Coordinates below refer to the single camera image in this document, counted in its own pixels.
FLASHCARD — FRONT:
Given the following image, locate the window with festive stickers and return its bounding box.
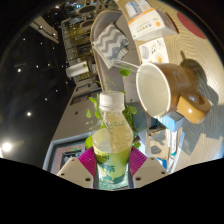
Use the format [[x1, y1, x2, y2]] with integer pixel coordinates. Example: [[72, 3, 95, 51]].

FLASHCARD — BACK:
[[42, 139, 88, 174]]

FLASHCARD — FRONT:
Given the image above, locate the grey chevron cushion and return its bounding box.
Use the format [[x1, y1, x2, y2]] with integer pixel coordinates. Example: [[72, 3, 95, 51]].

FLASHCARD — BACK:
[[92, 22, 130, 70]]

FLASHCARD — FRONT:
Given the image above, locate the white box with orange print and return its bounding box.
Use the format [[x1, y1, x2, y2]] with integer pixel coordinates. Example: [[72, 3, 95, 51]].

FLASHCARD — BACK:
[[127, 8, 179, 43]]

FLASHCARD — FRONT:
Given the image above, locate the blue-white packet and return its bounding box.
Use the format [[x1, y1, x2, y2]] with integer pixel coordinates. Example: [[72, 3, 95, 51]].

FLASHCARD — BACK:
[[124, 0, 153, 19]]

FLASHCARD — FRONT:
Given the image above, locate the clear plastic stirrer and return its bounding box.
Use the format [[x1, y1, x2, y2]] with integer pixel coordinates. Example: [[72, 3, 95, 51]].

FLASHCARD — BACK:
[[113, 59, 143, 73]]

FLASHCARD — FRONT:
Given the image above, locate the white tube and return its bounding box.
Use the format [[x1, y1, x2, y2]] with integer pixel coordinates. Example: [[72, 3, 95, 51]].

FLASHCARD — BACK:
[[164, 128, 183, 158]]

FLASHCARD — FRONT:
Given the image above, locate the yellow-brown ceramic mug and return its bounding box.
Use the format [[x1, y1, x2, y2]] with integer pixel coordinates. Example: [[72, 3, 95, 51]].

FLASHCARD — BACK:
[[135, 61, 212, 125]]

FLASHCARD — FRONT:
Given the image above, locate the small blue-white carton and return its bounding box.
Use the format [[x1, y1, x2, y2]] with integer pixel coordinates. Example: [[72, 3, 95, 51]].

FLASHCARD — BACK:
[[159, 111, 185, 132]]

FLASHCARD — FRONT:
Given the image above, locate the group of ceiling lights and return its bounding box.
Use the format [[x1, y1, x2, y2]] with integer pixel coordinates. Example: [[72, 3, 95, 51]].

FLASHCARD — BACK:
[[0, 31, 68, 154]]

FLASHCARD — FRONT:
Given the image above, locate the white printed leaflet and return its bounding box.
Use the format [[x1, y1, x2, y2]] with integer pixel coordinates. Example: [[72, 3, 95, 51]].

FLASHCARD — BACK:
[[138, 37, 170, 65]]

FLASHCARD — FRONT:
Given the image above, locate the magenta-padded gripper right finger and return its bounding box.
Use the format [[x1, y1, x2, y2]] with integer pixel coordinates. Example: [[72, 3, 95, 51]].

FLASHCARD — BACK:
[[128, 145, 170, 189]]

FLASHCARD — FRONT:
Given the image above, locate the brown paper card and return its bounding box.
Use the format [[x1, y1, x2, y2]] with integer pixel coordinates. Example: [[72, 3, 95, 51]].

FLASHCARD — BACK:
[[144, 128, 171, 159]]

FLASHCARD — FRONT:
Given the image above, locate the green potted plant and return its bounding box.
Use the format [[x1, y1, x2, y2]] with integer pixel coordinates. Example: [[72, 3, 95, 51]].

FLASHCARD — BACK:
[[84, 68, 148, 151]]

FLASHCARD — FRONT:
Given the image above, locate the green-label clear drink bottle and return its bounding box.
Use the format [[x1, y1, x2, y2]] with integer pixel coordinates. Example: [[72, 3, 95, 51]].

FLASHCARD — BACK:
[[91, 90, 134, 190]]

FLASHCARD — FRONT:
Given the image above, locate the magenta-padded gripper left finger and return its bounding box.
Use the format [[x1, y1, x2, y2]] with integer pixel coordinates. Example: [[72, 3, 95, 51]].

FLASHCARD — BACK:
[[56, 146, 98, 189]]

